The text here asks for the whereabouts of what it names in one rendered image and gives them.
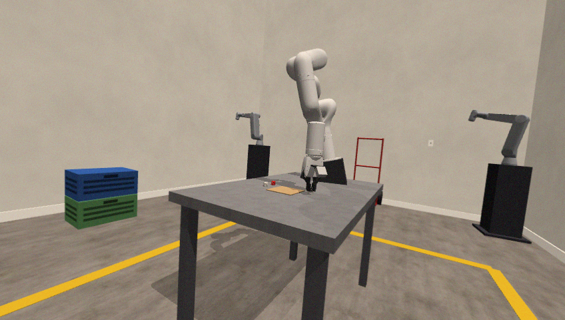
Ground tan square mat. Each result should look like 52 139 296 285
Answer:
266 186 304 195

